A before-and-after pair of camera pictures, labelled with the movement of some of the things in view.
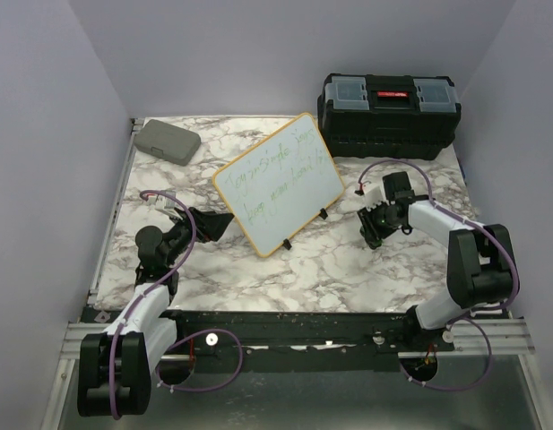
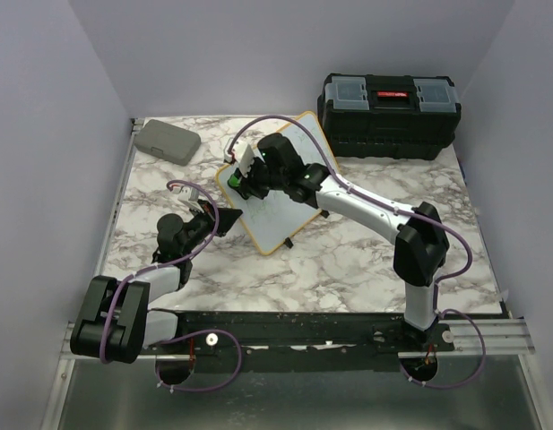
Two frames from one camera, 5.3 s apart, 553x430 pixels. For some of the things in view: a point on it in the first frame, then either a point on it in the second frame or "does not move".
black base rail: [279, 341] does not move
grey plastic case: [168, 141] does not move
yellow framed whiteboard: [283, 183] does not move
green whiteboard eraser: [375, 245] -> [234, 181]
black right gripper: [371, 229] -> [246, 185]
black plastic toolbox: [388, 116] does not move
